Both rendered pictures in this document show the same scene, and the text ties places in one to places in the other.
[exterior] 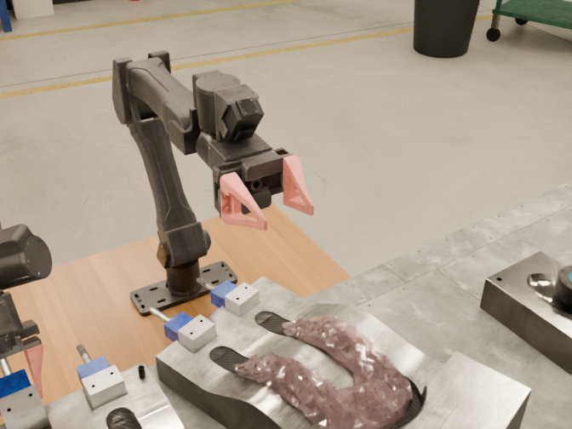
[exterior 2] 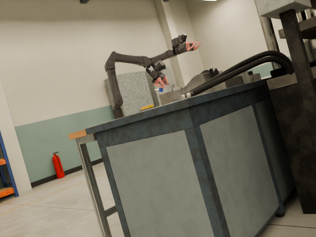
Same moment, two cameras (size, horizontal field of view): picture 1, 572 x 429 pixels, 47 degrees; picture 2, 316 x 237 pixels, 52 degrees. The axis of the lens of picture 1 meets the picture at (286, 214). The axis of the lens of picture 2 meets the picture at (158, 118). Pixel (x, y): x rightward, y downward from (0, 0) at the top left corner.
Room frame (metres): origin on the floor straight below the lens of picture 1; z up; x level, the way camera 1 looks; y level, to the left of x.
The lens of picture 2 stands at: (-1.55, 1.13, 0.77)
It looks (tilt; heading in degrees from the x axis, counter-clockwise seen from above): 1 degrees down; 343
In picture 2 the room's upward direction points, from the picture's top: 16 degrees counter-clockwise
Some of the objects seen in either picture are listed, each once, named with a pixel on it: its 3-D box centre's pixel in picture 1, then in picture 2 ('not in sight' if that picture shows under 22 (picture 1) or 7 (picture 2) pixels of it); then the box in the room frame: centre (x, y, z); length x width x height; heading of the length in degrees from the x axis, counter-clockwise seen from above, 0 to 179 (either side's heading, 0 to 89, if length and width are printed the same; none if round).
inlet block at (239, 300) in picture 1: (222, 294); not in sight; (0.89, 0.11, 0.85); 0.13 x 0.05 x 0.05; 51
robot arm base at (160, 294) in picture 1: (183, 273); not in sight; (0.97, 0.19, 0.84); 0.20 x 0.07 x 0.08; 120
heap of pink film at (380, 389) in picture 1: (326, 365); not in sight; (0.68, -0.06, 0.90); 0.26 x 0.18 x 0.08; 51
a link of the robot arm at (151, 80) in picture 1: (167, 112); (161, 61); (0.96, 0.19, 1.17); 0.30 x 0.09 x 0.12; 30
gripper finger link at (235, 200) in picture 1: (256, 202); (192, 45); (0.67, 0.03, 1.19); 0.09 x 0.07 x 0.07; 30
